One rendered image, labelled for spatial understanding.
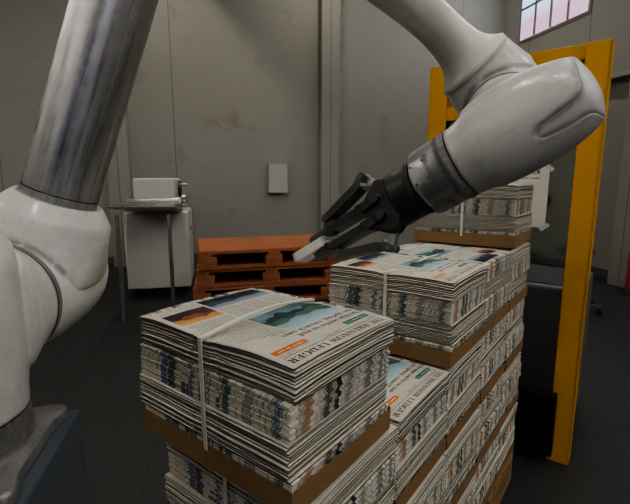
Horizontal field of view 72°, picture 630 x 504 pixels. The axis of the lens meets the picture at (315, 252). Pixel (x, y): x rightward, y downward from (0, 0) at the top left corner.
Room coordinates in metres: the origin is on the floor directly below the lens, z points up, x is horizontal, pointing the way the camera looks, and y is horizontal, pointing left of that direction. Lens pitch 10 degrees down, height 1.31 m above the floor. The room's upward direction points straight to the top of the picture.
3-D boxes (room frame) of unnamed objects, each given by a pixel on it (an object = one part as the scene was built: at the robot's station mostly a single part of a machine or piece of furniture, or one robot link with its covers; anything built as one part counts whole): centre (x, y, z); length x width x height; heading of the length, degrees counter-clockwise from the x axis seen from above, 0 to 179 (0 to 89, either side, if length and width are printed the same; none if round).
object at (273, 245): (3.47, 0.42, 0.40); 1.12 x 0.77 x 0.81; 104
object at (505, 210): (1.72, -0.63, 0.65); 0.39 x 0.30 x 1.29; 53
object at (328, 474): (0.69, 0.01, 0.86); 0.29 x 0.16 x 0.04; 142
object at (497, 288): (1.48, -0.45, 0.95); 0.38 x 0.29 x 0.23; 52
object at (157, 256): (5.18, 1.84, 0.66); 2.81 x 0.70 x 1.32; 13
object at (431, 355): (1.25, -0.28, 0.86); 0.38 x 0.29 x 0.04; 53
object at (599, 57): (1.86, -1.16, 0.92); 0.09 x 0.09 x 1.85; 53
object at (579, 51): (2.06, -0.90, 1.82); 0.75 x 0.06 x 0.06; 53
